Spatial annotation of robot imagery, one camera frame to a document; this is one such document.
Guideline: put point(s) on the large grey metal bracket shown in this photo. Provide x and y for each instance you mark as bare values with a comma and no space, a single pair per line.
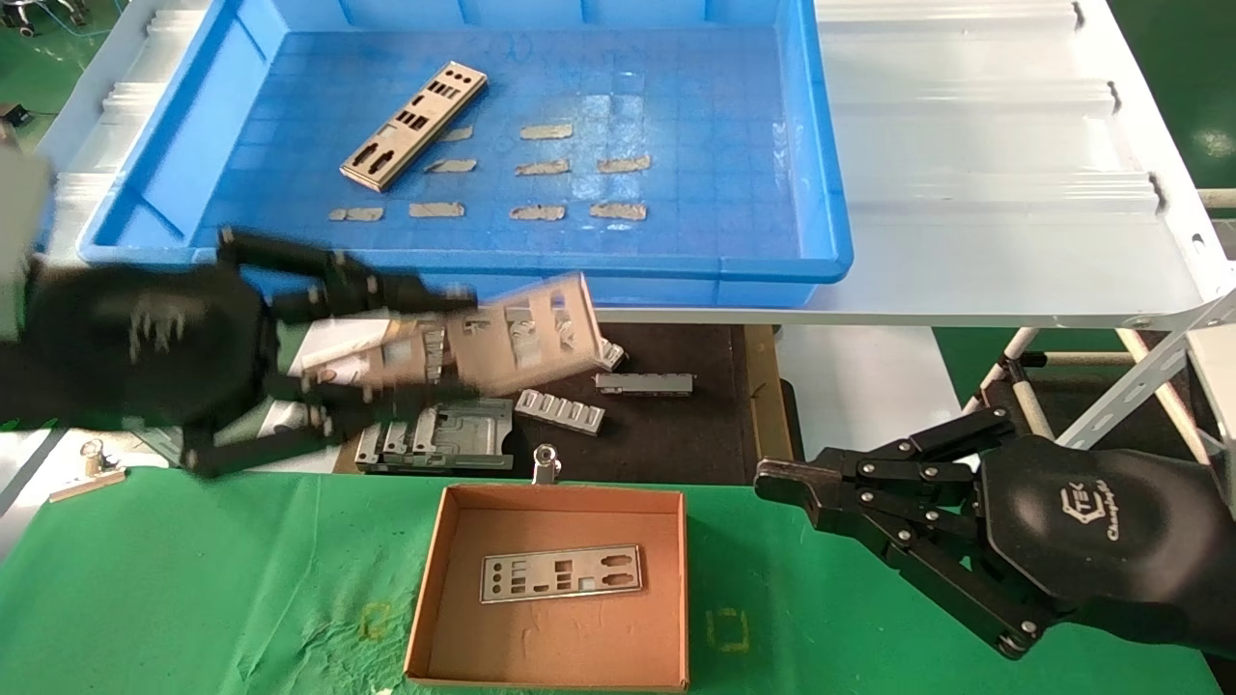
473,436

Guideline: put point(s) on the grey slotted metal part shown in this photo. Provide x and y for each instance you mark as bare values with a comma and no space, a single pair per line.
615,357
560,411

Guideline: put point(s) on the silver binder clip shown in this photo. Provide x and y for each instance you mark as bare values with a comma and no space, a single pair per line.
547,463

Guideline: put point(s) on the dark work mat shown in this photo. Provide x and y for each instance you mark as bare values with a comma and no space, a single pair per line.
676,434

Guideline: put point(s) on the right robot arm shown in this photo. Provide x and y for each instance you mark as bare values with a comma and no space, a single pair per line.
1219,637

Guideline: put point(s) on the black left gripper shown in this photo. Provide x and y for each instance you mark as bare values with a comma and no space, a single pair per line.
145,347

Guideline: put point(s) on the grey metal bar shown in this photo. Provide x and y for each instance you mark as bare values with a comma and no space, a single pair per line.
644,383

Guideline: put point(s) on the blue plastic tray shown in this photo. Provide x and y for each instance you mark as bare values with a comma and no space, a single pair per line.
695,116

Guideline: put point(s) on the silver perforated shield plate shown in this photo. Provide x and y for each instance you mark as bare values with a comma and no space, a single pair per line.
404,138
492,357
591,568

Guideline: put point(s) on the small black device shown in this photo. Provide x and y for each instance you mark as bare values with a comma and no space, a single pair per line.
12,114

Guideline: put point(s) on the beige tube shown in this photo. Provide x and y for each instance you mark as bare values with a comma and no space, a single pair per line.
1091,359

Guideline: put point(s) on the long white tube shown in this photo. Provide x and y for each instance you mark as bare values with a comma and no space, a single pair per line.
1183,423

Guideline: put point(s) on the white slotted angle bar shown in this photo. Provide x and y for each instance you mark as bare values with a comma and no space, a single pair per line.
1101,415

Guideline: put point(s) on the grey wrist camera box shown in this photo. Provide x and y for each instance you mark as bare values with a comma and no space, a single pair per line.
21,232

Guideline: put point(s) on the black tube connector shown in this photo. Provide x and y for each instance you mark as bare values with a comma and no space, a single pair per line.
1019,365

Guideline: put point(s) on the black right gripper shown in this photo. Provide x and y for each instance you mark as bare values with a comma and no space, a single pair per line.
1091,521

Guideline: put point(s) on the brown cardboard box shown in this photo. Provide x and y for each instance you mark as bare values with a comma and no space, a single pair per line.
579,647

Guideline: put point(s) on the black chair base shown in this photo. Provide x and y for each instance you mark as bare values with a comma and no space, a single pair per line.
19,27

